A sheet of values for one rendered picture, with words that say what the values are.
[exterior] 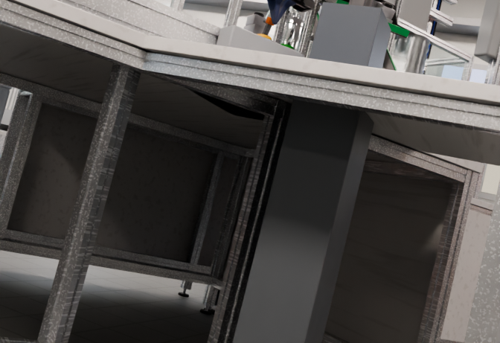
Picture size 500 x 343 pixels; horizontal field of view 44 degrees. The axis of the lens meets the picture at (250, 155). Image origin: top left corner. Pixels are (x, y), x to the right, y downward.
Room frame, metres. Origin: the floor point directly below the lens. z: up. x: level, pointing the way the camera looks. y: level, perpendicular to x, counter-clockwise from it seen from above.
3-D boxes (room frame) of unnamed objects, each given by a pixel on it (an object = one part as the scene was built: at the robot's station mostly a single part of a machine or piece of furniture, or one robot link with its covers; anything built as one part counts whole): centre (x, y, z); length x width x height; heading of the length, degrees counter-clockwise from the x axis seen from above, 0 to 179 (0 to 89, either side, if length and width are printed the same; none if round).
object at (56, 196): (3.23, 0.08, 0.43); 2.20 x 0.38 x 0.86; 120
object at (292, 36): (2.70, -0.04, 1.32); 0.14 x 0.14 x 0.38
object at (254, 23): (1.72, 0.08, 1.06); 0.08 x 0.04 x 0.07; 30
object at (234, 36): (1.48, 0.04, 0.93); 0.21 x 0.07 x 0.06; 120
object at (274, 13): (1.61, 0.04, 1.09); 0.06 x 0.04 x 0.07; 30
